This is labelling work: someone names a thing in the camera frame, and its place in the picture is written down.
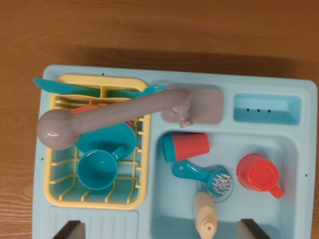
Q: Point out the cream toy detergent bottle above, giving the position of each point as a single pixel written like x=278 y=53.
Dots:
x=204 y=211

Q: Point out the teal dish brush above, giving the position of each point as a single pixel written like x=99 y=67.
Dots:
x=192 y=173

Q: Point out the yellow dish rack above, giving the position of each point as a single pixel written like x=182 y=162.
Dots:
x=74 y=203

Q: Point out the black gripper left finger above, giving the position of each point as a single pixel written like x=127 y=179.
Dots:
x=74 y=231

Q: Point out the grey toy faucet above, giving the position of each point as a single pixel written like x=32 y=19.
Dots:
x=124 y=109

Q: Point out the red tumbler with teal band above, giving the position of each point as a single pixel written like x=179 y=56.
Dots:
x=192 y=147

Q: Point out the teal toy spoon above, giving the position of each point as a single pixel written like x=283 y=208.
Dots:
x=129 y=93

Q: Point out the red toy plate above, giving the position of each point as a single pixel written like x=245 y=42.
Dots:
x=83 y=109

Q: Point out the teal toy knife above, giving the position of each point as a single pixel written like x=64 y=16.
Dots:
x=54 y=85

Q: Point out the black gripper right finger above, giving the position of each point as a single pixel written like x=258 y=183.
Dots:
x=246 y=230

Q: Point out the teal toy plate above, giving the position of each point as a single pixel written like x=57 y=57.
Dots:
x=109 y=137

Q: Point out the light blue toy sink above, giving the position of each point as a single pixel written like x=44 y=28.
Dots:
x=261 y=139

